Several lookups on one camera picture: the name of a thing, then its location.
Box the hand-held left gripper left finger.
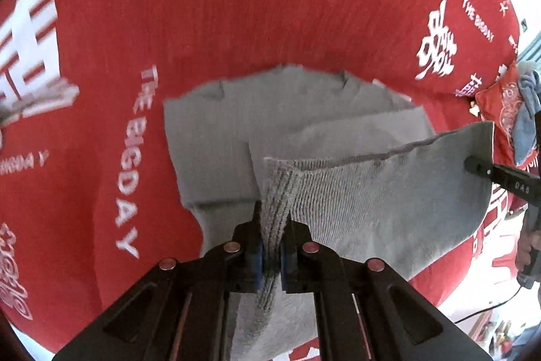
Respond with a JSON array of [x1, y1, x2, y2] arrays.
[[53, 201, 263, 361]]

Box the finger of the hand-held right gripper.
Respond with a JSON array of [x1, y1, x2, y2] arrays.
[[464, 157, 503, 181]]

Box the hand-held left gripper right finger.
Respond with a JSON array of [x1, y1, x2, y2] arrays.
[[279, 214, 494, 361]]

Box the grey knit sweater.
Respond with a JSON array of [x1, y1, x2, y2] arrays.
[[163, 64, 495, 361]]

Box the person's right hand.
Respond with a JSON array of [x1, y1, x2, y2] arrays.
[[516, 209, 541, 279]]

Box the grey-blue cloth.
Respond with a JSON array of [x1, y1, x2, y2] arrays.
[[511, 63, 541, 165]]

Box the red printed sofa cover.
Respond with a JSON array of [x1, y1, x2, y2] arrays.
[[0, 0, 525, 361]]

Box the black cable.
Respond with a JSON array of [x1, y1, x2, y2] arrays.
[[454, 285, 522, 323]]

